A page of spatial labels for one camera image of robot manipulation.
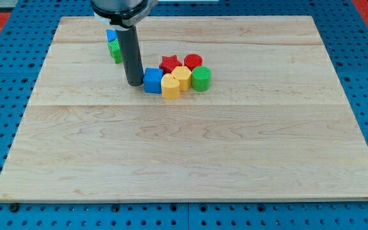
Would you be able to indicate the silver black robot arm flange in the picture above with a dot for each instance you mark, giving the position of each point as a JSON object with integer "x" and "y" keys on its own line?
{"x": 122, "y": 14}

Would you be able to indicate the blue cube block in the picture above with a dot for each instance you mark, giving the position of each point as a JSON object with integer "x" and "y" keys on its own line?
{"x": 152, "y": 80}

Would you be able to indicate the yellow heart block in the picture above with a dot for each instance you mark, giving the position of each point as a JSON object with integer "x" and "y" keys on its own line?
{"x": 170, "y": 87}

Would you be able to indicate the yellow hexagon block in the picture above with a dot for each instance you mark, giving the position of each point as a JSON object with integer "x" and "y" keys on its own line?
{"x": 184, "y": 75}

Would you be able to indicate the red star block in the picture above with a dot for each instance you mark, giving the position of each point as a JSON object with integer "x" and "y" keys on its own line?
{"x": 169, "y": 63}

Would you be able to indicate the green cylinder block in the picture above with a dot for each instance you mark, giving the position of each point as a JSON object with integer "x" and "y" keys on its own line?
{"x": 201, "y": 76}

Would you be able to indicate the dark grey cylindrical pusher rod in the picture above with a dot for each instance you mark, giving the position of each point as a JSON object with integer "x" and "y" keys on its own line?
{"x": 130, "y": 51}

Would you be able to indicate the light wooden board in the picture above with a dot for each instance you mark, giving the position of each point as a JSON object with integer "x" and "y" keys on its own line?
{"x": 274, "y": 126}

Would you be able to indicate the blue triangle block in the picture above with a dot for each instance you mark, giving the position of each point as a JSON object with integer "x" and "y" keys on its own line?
{"x": 111, "y": 35}

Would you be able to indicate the red cylinder block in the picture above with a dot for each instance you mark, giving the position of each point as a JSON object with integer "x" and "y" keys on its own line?
{"x": 192, "y": 61}

